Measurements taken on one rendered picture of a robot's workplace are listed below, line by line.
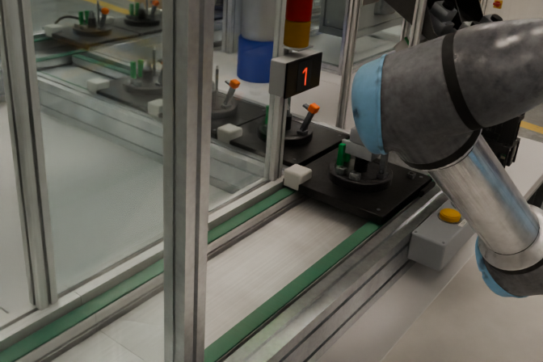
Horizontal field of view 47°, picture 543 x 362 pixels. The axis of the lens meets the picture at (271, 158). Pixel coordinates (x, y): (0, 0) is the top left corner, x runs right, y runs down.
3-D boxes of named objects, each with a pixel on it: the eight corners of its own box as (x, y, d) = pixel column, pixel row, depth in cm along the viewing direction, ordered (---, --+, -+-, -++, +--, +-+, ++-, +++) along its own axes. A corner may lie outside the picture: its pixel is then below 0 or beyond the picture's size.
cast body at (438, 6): (448, 34, 154) (464, 10, 150) (439, 36, 151) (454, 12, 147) (425, 13, 158) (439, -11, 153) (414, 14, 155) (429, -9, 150)
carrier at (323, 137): (349, 142, 160) (355, 96, 154) (295, 173, 142) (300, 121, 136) (273, 117, 172) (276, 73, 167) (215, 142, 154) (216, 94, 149)
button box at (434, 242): (478, 229, 134) (485, 204, 132) (439, 272, 119) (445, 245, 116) (448, 218, 138) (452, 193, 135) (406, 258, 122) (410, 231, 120)
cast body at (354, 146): (380, 156, 135) (385, 125, 132) (370, 162, 132) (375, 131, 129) (347, 144, 139) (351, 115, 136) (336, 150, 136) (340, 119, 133)
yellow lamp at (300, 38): (313, 44, 123) (316, 20, 121) (299, 49, 119) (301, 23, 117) (292, 39, 126) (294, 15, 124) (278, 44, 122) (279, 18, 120)
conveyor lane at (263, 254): (436, 208, 150) (444, 170, 146) (194, 424, 88) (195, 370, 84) (334, 170, 165) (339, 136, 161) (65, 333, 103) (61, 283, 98)
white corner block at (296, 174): (311, 186, 137) (313, 169, 135) (299, 192, 133) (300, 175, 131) (293, 178, 139) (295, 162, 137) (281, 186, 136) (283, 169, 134)
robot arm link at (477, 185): (597, 305, 97) (450, 84, 65) (501, 312, 106) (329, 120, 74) (590, 237, 104) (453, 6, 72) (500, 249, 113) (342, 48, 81)
